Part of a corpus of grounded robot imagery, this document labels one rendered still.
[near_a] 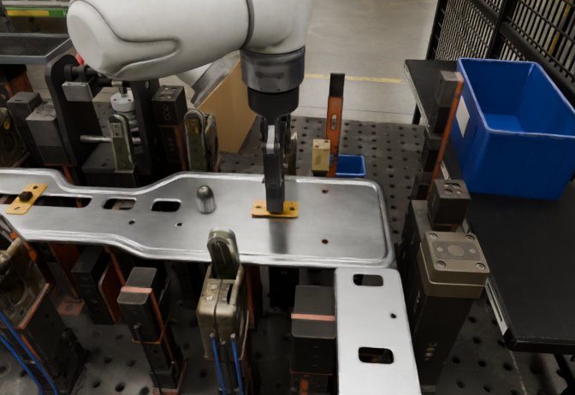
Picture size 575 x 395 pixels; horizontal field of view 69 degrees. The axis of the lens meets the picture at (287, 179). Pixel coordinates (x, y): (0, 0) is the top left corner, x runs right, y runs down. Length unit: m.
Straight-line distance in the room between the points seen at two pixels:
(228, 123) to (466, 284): 0.94
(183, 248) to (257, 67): 0.32
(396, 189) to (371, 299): 0.71
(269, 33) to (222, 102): 0.84
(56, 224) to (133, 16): 0.49
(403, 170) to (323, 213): 0.68
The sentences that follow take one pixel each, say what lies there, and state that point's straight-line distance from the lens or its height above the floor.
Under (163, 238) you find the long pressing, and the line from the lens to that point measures 0.73.
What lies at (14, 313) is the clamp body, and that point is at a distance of 0.78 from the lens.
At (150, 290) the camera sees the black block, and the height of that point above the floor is 0.99.
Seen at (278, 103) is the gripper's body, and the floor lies 1.23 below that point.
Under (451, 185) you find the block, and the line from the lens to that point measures 0.74.
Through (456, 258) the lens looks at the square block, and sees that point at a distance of 0.64.
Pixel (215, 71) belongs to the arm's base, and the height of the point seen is 0.95.
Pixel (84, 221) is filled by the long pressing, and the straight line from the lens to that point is 0.82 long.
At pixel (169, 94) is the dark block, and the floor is 1.12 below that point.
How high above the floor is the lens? 1.51
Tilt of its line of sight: 38 degrees down
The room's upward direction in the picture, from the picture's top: straight up
